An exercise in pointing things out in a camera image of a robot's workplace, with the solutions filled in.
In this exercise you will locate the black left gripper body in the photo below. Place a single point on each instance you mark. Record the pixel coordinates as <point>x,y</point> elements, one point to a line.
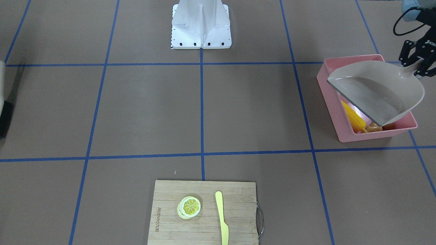
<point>427,42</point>

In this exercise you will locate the beige plastic dustpan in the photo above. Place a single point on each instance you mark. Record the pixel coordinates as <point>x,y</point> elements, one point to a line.
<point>385,93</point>

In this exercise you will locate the tan ginger root toy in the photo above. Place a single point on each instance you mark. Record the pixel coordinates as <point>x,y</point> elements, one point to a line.
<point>376,128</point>

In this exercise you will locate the yellow corn cob toy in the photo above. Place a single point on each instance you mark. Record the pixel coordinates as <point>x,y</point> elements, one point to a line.
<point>357,123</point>

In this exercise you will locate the beige hand brush black bristles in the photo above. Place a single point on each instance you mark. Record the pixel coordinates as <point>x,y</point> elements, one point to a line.
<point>6,107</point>

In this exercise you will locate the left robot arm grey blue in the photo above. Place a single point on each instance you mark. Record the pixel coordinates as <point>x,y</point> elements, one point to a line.
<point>422,11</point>

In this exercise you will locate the pink plastic bin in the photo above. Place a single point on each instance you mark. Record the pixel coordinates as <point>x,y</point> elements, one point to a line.
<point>333,101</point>

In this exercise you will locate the yellow plastic knife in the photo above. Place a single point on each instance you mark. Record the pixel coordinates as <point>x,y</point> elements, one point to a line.
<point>225,232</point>

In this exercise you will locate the yellow lemon slice toy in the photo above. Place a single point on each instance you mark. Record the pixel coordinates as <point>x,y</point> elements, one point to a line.
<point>188,207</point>

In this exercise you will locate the bamboo cutting board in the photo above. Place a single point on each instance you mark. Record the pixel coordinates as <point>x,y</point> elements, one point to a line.
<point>240,213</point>

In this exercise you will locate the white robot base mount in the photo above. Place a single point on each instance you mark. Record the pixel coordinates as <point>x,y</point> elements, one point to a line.
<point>200,24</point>

